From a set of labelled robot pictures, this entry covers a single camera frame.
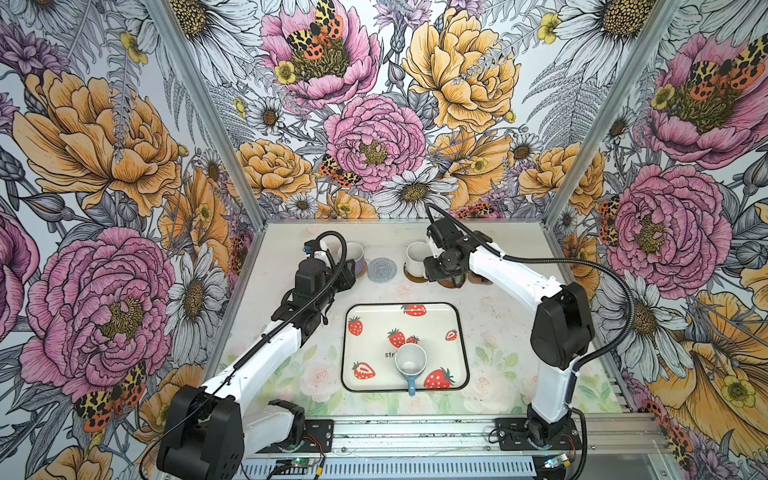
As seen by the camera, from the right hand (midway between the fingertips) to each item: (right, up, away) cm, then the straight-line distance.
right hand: (436, 279), depth 90 cm
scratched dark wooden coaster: (-6, -1, +13) cm, 15 cm away
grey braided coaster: (-17, +1, +17) cm, 24 cm away
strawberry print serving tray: (-19, -17, +4) cm, 26 cm away
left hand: (-25, +3, -6) cm, 26 cm away
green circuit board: (-34, -41, -19) cm, 56 cm away
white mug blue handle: (-8, -22, -5) cm, 24 cm away
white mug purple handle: (-26, +7, +17) cm, 32 cm away
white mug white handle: (-6, +7, +9) cm, 13 cm away
